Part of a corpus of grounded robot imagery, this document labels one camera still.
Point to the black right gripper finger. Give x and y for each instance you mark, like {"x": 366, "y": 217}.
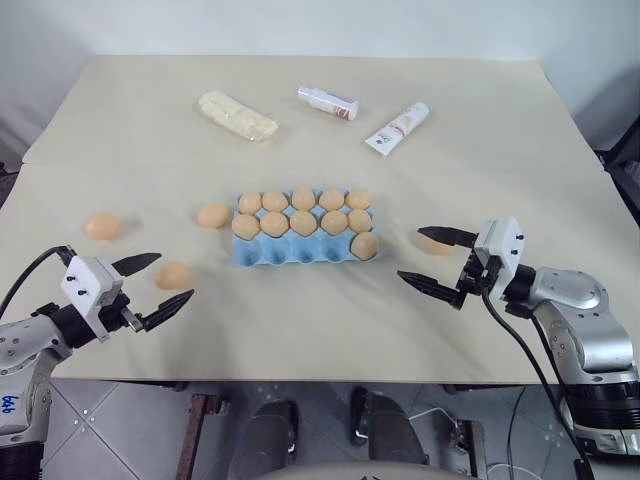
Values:
{"x": 447, "y": 235}
{"x": 430, "y": 287}

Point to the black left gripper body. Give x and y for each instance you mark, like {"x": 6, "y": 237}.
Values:
{"x": 117, "y": 312}

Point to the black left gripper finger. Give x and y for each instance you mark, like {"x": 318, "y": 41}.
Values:
{"x": 167, "y": 310}
{"x": 137, "y": 262}

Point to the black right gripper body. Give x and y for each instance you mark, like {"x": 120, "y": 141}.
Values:
{"x": 475, "y": 280}

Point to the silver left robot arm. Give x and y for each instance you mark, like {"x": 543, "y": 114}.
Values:
{"x": 25, "y": 345}

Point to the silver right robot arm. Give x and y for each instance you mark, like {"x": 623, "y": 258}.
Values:
{"x": 575, "y": 310}

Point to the blue egg carton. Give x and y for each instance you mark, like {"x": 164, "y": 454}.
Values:
{"x": 295, "y": 252}

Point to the brown egg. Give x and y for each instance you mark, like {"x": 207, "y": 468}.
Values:
{"x": 437, "y": 247}
{"x": 213, "y": 215}
{"x": 275, "y": 201}
{"x": 102, "y": 226}
{"x": 245, "y": 226}
{"x": 302, "y": 222}
{"x": 273, "y": 224}
{"x": 360, "y": 220}
{"x": 360, "y": 199}
{"x": 365, "y": 246}
{"x": 303, "y": 197}
{"x": 334, "y": 221}
{"x": 332, "y": 199}
{"x": 172, "y": 276}
{"x": 250, "y": 202}

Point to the white cosmetic tube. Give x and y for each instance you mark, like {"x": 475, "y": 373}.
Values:
{"x": 397, "y": 130}

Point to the rusty metal table leg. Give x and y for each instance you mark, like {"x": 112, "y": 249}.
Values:
{"x": 202, "y": 430}
{"x": 472, "y": 450}

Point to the dark background object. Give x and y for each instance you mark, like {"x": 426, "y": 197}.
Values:
{"x": 7, "y": 165}

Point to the white spray bottle red label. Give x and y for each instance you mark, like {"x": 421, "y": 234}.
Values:
{"x": 327, "y": 102}

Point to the black background equipment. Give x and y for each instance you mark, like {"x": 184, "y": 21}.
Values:
{"x": 622, "y": 150}

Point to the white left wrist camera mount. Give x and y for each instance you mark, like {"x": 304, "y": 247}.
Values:
{"x": 90, "y": 285}

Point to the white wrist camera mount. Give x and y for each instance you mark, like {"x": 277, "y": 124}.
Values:
{"x": 90, "y": 285}
{"x": 500, "y": 245}

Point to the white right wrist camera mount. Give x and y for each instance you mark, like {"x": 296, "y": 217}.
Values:
{"x": 500, "y": 245}

